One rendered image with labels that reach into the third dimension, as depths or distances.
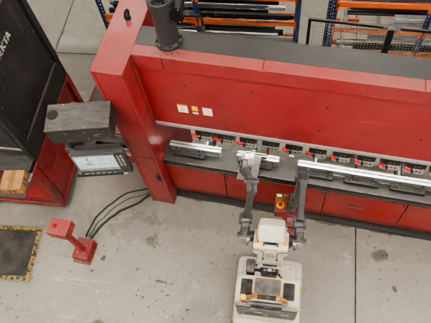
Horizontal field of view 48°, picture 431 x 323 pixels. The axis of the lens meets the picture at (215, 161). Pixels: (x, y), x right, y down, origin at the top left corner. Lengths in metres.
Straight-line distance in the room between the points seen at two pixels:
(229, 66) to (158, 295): 2.67
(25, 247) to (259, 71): 3.47
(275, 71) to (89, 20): 4.39
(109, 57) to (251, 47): 1.01
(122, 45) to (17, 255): 2.95
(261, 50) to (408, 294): 2.93
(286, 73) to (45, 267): 3.45
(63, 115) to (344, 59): 2.10
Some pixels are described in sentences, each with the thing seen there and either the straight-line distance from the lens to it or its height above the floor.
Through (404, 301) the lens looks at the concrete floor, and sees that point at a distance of 5.25.
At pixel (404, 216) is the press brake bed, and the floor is 0.50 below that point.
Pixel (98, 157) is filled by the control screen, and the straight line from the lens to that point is 4.11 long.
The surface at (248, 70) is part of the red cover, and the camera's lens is 3.41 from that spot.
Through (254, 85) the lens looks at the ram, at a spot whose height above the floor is 2.10.
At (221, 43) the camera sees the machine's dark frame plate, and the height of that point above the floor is 2.30.
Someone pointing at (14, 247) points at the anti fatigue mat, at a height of 0.01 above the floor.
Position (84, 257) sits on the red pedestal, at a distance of 5.36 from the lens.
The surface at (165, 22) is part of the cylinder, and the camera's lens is 3.38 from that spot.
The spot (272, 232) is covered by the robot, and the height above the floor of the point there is 1.36.
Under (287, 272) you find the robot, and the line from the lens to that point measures 4.84.
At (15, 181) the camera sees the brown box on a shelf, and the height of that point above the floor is 1.10.
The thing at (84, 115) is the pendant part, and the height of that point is 1.95.
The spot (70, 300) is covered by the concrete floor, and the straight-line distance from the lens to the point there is 5.42.
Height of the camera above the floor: 4.95
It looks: 62 degrees down
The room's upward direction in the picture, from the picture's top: 10 degrees counter-clockwise
